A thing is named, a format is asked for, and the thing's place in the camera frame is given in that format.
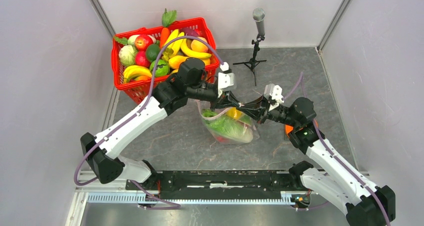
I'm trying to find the black tripod stand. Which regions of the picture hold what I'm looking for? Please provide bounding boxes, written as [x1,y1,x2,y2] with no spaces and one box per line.
[233,34,267,86]

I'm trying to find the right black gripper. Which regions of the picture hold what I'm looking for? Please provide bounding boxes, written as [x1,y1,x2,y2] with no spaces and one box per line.
[236,94,299,128]

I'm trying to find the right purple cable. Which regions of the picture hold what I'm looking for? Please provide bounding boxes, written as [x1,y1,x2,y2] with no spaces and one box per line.
[281,72,392,226]

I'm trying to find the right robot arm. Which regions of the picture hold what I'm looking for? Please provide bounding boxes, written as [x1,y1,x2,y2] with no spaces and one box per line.
[236,97,396,226]

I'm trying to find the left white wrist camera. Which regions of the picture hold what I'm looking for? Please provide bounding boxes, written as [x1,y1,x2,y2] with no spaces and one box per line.
[217,62,237,92]

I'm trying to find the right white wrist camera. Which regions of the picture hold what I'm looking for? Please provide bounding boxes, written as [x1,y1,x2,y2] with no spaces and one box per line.
[263,83,285,111]

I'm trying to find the toy carrot with leaves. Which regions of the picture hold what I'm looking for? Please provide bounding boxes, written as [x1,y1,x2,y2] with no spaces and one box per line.
[159,8,177,48]

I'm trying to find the yellow toy banana bunch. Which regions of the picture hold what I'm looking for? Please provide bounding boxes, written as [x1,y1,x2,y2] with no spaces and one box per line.
[161,29,185,62]

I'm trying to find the yellow toy bell pepper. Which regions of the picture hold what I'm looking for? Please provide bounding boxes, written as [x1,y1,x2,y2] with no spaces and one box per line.
[225,107,244,120]

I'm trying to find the pink red toy apple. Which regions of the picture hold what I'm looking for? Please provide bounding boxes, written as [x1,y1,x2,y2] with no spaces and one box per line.
[134,51,151,68]

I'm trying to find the green white toy cabbage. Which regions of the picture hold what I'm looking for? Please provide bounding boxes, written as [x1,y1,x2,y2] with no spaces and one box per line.
[118,45,138,67]

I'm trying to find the purple toy sweet potato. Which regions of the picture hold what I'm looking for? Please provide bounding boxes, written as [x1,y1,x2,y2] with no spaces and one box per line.
[180,27,201,37]

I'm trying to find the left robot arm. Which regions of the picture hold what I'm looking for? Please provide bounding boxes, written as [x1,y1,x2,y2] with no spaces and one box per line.
[80,57,236,190]

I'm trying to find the red plastic basket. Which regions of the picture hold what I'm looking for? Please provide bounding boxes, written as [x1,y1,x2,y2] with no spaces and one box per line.
[111,17,216,104]

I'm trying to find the clear zip top bag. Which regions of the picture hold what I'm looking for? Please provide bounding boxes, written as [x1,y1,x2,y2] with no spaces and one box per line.
[196,100,260,145]

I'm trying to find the toy peach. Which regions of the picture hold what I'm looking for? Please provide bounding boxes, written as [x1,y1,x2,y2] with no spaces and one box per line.
[190,39,209,53]

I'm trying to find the dark green toy avocado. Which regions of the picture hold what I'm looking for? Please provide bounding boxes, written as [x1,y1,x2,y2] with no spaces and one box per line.
[145,43,161,62]

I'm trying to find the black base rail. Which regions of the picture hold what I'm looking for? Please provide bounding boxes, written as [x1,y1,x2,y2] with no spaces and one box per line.
[141,170,310,200]

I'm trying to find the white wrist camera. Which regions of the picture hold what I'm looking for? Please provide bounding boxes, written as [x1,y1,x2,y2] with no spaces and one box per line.
[217,62,237,92]
[263,83,285,111]

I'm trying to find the small round toy watermelon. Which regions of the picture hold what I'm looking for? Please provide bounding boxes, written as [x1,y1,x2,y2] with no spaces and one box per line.
[155,59,170,78]

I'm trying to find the orange plastic tape dispenser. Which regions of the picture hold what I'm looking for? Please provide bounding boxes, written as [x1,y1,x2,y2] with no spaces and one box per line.
[284,120,319,142]

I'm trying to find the grey microphone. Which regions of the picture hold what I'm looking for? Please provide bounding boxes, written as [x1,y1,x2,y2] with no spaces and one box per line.
[252,7,266,37]

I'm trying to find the toy napa cabbage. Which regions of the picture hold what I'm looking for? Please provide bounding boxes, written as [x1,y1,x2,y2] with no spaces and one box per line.
[202,109,254,143]

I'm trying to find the yellow toy mango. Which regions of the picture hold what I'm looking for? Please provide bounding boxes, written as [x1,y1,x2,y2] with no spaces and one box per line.
[168,55,188,70]

